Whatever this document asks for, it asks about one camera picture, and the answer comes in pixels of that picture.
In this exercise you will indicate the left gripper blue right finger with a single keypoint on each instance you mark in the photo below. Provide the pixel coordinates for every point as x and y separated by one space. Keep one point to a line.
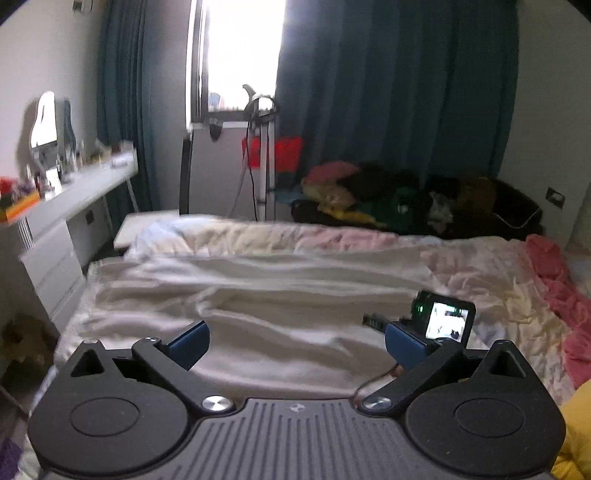
424 362

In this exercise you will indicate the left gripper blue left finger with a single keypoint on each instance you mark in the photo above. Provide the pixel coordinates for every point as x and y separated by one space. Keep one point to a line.
168 365

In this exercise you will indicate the white track pants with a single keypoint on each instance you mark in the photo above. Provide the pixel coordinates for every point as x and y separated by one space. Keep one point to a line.
281 326

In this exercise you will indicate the pile of dark clothes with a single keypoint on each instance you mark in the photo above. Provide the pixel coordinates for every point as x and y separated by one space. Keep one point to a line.
341 194

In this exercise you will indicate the pink pastel bed quilt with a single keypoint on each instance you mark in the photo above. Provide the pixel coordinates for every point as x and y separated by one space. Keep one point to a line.
495 415

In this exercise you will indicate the pink blanket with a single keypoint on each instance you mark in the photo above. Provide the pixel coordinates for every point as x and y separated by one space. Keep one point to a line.
565 301

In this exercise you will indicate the white dressing table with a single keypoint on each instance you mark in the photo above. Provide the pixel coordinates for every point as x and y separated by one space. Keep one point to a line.
40 272

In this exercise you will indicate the yellow cloth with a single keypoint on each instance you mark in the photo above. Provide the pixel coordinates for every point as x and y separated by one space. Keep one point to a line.
574 459

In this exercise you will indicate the orange box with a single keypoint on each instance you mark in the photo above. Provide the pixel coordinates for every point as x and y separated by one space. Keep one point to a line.
10 213

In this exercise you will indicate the teal curtain right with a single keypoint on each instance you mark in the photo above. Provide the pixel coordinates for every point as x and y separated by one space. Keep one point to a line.
424 86

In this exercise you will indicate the teal curtain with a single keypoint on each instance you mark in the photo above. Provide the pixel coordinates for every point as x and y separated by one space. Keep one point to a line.
123 101
424 86

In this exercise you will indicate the vanity mirror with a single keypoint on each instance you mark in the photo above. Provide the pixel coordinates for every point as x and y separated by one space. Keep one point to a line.
52 135

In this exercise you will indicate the garment steamer stand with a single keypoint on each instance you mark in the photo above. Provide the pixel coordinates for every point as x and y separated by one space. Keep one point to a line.
259 154

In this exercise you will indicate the teal curtain left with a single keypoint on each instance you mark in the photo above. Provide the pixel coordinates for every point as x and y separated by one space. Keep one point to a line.
123 101

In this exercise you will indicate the window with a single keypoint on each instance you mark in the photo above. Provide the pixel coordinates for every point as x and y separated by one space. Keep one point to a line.
232 54

